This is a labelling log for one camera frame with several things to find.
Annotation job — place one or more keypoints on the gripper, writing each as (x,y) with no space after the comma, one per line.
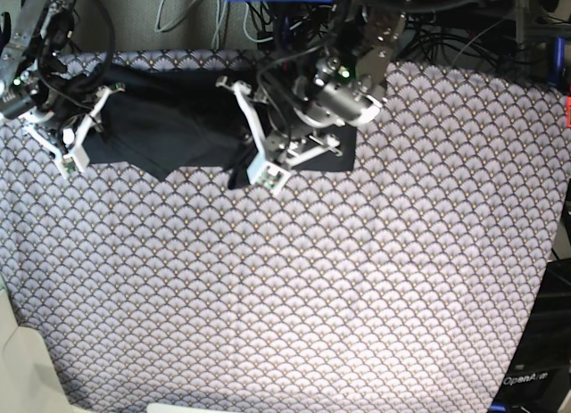
(45,94)
(312,102)

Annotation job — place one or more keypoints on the black T-shirt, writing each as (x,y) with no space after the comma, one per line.
(168,120)

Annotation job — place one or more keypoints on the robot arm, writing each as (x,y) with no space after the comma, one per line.
(363,34)
(32,72)

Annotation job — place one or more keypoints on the patterned fan-print tablecloth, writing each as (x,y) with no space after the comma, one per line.
(402,286)

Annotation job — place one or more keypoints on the blue clamp right edge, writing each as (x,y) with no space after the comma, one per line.
(557,61)

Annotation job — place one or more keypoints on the orange clamp right edge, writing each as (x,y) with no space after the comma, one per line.
(568,111)

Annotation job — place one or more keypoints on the beige plastic bin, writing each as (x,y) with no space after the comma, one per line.
(29,382)

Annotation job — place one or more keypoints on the black OpenArm box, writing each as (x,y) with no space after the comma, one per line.
(538,378)

